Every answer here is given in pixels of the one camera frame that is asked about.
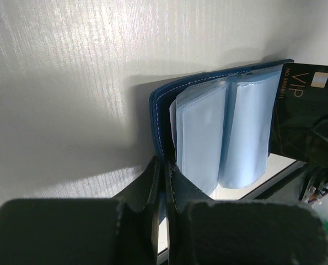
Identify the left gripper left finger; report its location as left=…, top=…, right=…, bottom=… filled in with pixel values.
left=0, top=157, right=160, bottom=264

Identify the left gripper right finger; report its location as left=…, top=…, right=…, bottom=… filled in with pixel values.
left=164, top=161, right=328, bottom=265

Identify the blue leather card holder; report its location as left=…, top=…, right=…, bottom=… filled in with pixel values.
left=149, top=60, right=285, bottom=195

